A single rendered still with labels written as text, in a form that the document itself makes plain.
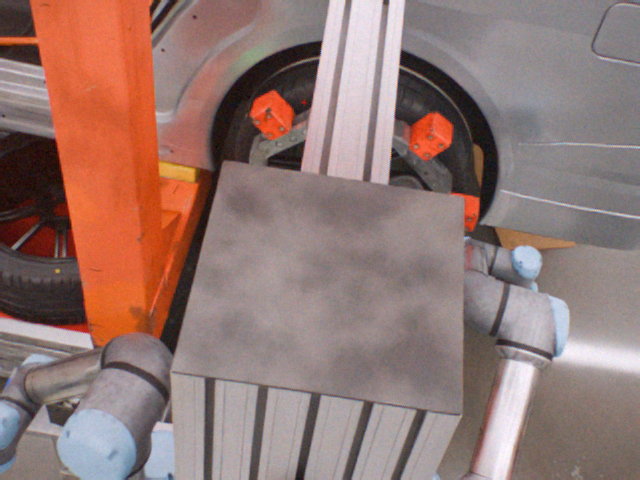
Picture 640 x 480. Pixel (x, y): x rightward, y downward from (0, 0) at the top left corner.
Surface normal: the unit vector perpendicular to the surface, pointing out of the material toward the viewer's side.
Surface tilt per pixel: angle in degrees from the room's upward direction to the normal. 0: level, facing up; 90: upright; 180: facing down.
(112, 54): 90
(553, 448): 0
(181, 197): 0
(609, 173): 90
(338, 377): 0
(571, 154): 90
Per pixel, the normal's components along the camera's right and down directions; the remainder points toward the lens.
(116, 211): -0.16, 0.76
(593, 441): 0.11, -0.62
